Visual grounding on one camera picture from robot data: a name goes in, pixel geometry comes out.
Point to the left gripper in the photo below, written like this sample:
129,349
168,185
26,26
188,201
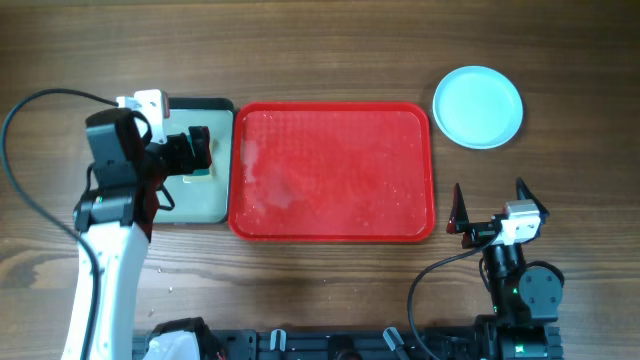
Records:
185,163

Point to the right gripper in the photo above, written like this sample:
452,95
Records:
459,215

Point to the green yellow sponge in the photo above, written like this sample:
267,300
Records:
203,175

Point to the light blue plate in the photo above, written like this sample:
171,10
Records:
477,107

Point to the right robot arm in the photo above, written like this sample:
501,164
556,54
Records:
525,295

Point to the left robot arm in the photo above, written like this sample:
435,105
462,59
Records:
133,156

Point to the black water tray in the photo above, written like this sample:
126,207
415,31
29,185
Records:
202,202

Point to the red plastic tray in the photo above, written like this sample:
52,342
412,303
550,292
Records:
357,172

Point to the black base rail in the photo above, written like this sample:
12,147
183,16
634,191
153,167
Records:
350,345

